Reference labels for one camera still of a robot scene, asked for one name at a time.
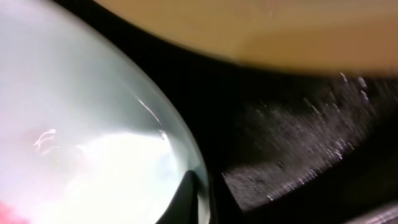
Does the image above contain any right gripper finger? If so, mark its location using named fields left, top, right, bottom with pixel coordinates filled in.
left=156, top=170, right=198, bottom=224

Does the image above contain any light blue plate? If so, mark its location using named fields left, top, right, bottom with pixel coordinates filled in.
left=1, top=1, right=211, bottom=224

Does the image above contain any yellow plate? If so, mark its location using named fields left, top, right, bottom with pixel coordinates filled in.
left=97, top=0, right=397, bottom=77

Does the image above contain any round black serving tray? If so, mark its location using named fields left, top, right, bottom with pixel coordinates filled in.
left=61, top=1, right=397, bottom=223

